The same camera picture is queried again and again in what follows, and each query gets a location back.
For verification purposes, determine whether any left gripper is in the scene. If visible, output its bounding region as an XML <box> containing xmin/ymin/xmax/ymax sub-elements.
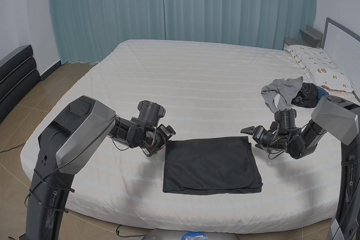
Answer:
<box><xmin>145</xmin><ymin>124</ymin><xmax>176</xmax><ymax>158</ymax></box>

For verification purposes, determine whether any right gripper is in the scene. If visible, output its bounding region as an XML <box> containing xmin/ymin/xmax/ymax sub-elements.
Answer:
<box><xmin>240</xmin><ymin>126</ymin><xmax>277</xmax><ymax>149</ymax></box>

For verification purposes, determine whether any black T-shirt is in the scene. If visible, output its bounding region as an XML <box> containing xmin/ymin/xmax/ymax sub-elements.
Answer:
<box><xmin>163</xmin><ymin>136</ymin><xmax>263</xmax><ymax>196</ymax></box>

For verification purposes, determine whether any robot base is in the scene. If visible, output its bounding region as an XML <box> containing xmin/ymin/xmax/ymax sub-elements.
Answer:
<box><xmin>142</xmin><ymin>229</ymin><xmax>237</xmax><ymax>240</ymax></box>

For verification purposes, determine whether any bed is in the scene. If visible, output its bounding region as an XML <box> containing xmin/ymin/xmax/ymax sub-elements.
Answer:
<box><xmin>20</xmin><ymin>17</ymin><xmax>360</xmax><ymax>234</ymax></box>

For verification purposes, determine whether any grey garment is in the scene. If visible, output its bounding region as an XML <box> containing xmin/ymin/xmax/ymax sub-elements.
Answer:
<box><xmin>261</xmin><ymin>77</ymin><xmax>304</xmax><ymax>114</ymax></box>

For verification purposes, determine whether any black shiny garment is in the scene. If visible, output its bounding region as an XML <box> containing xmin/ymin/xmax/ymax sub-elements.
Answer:
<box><xmin>291</xmin><ymin>82</ymin><xmax>320</xmax><ymax>108</ymax></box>

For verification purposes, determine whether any white printed pillow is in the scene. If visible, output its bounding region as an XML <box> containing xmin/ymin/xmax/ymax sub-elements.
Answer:
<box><xmin>284</xmin><ymin>45</ymin><xmax>354</xmax><ymax>92</ymax></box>

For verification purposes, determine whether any grey bedside table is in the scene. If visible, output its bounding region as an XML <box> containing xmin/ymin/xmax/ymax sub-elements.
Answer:
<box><xmin>284</xmin><ymin>25</ymin><xmax>323</xmax><ymax>51</ymax></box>

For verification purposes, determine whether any black chest of drawers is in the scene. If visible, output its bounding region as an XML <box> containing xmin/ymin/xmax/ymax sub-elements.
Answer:
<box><xmin>0</xmin><ymin>45</ymin><xmax>41</xmax><ymax>124</ymax></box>

